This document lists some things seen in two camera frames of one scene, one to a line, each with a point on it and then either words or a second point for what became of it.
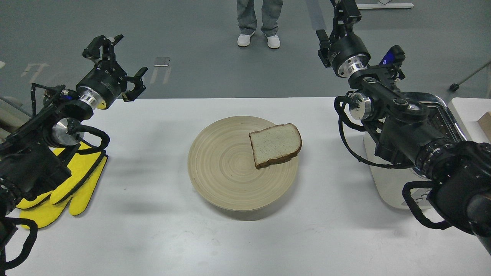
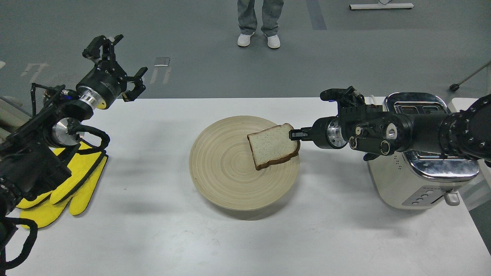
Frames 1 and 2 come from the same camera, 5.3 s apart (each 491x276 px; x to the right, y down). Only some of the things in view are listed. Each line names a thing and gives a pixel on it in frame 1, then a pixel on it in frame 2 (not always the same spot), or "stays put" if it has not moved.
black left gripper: (100, 86) stays put
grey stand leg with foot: (454, 87) stays put
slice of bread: (277, 143) stays put
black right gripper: (344, 51) -> (325, 132)
